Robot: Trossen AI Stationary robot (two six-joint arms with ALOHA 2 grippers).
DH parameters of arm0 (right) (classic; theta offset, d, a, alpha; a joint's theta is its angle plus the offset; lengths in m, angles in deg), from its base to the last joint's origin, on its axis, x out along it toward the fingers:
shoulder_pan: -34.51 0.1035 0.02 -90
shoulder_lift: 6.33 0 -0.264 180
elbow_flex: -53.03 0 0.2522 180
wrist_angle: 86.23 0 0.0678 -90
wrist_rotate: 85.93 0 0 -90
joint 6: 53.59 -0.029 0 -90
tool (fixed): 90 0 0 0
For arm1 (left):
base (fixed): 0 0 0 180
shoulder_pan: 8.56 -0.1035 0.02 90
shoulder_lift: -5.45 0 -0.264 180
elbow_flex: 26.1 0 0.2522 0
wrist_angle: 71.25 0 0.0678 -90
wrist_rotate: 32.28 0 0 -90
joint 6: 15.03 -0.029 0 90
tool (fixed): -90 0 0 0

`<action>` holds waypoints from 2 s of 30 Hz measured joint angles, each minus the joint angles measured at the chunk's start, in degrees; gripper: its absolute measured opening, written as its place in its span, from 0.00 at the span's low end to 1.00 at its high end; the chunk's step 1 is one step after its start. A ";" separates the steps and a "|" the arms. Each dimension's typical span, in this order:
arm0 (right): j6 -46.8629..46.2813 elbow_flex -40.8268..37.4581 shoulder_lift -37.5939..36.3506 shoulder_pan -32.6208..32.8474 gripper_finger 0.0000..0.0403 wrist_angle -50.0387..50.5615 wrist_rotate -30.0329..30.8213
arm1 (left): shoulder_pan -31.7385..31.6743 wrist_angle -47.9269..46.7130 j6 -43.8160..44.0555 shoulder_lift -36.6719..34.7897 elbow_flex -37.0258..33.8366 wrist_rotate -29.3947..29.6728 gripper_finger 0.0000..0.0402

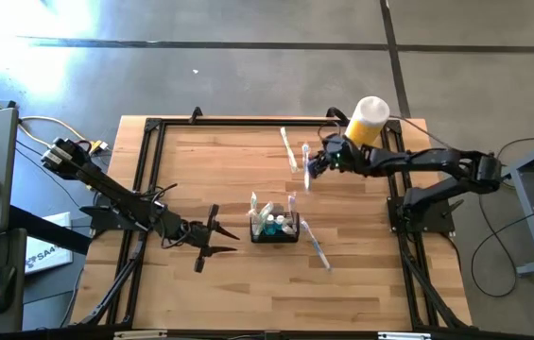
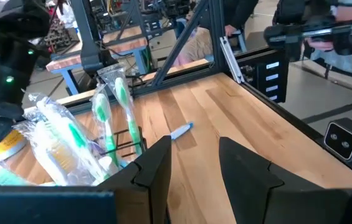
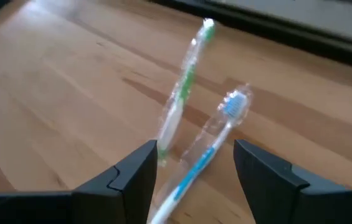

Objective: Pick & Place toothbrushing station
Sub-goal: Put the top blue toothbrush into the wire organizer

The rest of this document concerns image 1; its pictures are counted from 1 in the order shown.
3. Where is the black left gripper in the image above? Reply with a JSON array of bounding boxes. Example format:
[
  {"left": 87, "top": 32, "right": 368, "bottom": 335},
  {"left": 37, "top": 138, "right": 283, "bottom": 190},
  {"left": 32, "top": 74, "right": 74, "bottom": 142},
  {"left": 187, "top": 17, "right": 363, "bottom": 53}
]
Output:
[{"left": 174, "top": 204, "right": 241, "bottom": 274}]

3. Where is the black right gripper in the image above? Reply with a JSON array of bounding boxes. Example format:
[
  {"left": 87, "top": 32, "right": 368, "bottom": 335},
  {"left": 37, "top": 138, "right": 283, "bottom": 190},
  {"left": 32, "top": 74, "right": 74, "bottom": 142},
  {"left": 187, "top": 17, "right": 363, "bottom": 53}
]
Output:
[{"left": 307, "top": 134, "right": 362, "bottom": 179}]

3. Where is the short blue toothbrush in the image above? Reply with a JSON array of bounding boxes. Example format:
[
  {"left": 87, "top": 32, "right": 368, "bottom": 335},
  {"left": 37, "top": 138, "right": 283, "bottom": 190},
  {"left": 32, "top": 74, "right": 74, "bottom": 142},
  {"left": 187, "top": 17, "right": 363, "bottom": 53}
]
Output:
[{"left": 301, "top": 144, "right": 314, "bottom": 193}]

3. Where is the pink toothbrush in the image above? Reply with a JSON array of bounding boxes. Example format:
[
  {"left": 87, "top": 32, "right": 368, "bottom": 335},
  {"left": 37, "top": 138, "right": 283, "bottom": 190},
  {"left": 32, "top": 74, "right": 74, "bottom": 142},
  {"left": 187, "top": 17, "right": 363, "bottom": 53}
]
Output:
[{"left": 286, "top": 190, "right": 299, "bottom": 219}]

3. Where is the black wire caddy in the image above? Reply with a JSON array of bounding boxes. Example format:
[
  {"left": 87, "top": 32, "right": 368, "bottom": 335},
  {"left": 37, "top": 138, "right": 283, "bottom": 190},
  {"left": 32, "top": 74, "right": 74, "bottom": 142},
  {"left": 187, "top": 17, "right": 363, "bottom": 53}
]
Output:
[{"left": 250, "top": 212, "right": 301, "bottom": 244}]

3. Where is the long blue toothbrush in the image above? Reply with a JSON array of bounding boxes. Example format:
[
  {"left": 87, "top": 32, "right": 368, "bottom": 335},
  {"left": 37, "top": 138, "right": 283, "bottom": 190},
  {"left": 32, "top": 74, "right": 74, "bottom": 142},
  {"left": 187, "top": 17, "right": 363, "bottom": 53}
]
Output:
[{"left": 300, "top": 219, "right": 333, "bottom": 273}]

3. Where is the white toothbrush in clear wrapper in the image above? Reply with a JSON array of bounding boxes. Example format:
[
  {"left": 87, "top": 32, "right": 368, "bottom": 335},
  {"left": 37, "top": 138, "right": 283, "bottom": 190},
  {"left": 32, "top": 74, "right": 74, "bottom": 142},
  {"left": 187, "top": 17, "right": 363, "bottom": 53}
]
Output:
[{"left": 279, "top": 126, "right": 300, "bottom": 174}]

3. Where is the yellow canister with white lid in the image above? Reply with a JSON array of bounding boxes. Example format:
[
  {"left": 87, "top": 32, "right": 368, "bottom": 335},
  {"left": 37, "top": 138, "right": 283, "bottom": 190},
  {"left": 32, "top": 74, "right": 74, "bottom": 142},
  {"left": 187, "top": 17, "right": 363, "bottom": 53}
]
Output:
[{"left": 344, "top": 95, "right": 391, "bottom": 147}]

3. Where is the white table clamp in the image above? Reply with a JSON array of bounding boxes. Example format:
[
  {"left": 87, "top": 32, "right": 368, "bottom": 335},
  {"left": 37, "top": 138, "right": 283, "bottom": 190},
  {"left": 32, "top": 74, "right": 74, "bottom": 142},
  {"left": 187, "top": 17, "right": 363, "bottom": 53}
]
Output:
[
  {"left": 378, "top": 331, "right": 432, "bottom": 340},
  {"left": 113, "top": 330, "right": 168, "bottom": 340}
]

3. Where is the white printed paper sheet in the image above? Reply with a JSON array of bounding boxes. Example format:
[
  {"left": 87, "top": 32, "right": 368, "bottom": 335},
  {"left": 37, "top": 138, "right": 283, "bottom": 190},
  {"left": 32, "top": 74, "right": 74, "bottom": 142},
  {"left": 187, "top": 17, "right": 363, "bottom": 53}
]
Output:
[{"left": 24, "top": 212, "right": 74, "bottom": 275}]

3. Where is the black diagonal beam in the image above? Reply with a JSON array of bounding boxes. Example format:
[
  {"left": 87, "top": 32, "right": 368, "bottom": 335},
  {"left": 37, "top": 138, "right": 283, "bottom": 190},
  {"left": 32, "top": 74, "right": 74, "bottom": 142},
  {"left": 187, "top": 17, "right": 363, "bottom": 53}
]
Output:
[{"left": 9, "top": 205, "right": 93, "bottom": 256}]

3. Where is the black aluminium table frame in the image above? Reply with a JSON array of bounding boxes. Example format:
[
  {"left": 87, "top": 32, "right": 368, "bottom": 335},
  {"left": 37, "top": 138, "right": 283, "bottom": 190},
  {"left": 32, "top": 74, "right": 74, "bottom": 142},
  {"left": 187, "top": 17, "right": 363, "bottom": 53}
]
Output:
[{"left": 77, "top": 107, "right": 474, "bottom": 332}]

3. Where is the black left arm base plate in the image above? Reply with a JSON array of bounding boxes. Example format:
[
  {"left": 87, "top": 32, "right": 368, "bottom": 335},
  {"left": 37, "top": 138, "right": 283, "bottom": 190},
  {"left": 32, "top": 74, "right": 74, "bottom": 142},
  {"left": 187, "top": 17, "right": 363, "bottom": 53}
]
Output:
[{"left": 79, "top": 205, "right": 157, "bottom": 232}]

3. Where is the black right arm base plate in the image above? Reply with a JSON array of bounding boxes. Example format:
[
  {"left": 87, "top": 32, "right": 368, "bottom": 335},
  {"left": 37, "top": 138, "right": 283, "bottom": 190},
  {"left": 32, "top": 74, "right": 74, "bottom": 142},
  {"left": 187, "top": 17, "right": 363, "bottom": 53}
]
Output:
[{"left": 387, "top": 195, "right": 465, "bottom": 233}]

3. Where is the black floor cable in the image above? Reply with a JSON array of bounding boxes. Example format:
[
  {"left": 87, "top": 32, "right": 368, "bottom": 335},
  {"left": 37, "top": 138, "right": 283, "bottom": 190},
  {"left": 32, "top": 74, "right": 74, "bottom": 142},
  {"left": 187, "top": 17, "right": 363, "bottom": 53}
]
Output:
[
  {"left": 471, "top": 203, "right": 534, "bottom": 298},
  {"left": 477, "top": 135, "right": 534, "bottom": 237}
]

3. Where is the yellow cable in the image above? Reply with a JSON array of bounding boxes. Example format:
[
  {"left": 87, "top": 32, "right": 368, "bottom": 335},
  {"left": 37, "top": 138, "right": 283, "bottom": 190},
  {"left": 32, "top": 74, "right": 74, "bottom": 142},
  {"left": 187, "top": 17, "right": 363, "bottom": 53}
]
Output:
[{"left": 0, "top": 77, "right": 107, "bottom": 179}]

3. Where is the grey metal table frame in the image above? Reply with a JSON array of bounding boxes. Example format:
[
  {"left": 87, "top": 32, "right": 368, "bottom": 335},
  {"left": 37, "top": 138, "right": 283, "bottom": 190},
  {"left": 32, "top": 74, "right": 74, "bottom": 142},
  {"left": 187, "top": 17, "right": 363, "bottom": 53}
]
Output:
[{"left": 486, "top": 131, "right": 534, "bottom": 276}]

